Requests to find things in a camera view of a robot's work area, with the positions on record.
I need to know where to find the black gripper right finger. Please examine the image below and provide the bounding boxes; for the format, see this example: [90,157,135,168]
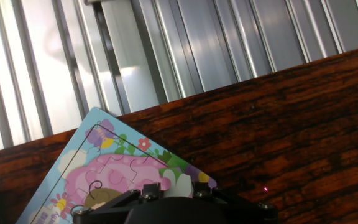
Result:
[192,181,280,224]

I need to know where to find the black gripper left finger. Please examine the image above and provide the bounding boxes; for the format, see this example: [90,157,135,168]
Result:
[72,182,162,224]

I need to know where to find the white green jigsaw puzzle piece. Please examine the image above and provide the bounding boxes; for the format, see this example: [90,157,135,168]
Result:
[158,169,196,198]

